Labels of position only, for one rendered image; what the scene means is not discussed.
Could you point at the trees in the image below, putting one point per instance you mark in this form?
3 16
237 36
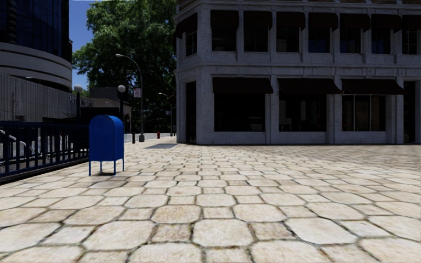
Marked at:
131 42

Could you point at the blue letter box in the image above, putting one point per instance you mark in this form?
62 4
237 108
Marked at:
106 138

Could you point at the grey street lamp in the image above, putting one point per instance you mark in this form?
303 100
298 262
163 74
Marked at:
171 118
141 108

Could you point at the dark building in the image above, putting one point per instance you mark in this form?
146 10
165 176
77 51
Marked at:
102 100

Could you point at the glass tower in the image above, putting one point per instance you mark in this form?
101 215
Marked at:
33 65

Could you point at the pale stone building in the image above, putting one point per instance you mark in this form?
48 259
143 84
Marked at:
296 69

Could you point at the dark stairway railing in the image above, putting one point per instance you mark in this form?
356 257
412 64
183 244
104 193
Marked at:
39 144

